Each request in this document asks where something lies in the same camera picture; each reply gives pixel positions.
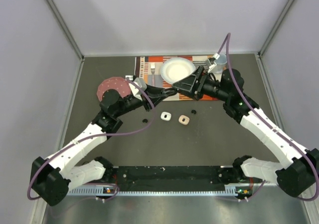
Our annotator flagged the colourful patchwork placemat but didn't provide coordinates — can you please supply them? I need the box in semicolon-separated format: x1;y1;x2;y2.
135;55;212;89

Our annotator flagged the white earbud charging case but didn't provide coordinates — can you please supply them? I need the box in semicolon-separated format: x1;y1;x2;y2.
160;112;171;121

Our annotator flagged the pink beige earbud charging case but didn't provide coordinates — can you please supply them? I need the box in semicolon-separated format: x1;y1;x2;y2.
178;115;190;125

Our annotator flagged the white plate blue rim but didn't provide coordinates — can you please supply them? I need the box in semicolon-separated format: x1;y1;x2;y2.
160;57;196;84

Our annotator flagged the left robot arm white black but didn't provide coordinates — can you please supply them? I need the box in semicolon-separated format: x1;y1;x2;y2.
26;80;177;206

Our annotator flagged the purple cable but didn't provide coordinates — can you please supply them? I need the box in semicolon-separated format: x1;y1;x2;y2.
215;32;319;202
27;78;157;200

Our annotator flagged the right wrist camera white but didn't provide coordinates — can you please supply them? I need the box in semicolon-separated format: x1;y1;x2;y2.
205;53;220;73

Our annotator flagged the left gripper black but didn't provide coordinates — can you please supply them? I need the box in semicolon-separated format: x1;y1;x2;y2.
114;84;168;117

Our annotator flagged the light blue mug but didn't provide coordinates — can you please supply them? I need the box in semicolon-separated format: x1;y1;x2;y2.
212;53;227;74

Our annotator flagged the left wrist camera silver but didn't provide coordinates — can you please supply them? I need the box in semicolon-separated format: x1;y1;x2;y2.
125;75;147;100

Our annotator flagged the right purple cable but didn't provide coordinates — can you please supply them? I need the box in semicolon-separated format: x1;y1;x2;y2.
215;32;319;202

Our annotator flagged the pink dotted plate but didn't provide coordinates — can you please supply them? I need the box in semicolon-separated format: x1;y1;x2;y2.
97;77;131;101

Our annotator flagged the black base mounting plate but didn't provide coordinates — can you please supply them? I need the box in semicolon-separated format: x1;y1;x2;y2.
105;166;239;192

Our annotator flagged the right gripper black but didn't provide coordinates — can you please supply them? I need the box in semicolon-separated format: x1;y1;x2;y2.
173;66;230;102

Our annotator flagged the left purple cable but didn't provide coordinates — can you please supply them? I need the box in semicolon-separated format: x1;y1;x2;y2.
27;78;157;200

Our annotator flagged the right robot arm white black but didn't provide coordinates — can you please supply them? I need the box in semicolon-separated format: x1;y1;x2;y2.
172;66;319;198

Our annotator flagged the fork with pink handle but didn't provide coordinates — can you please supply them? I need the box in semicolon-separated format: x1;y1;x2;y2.
151;62;156;87

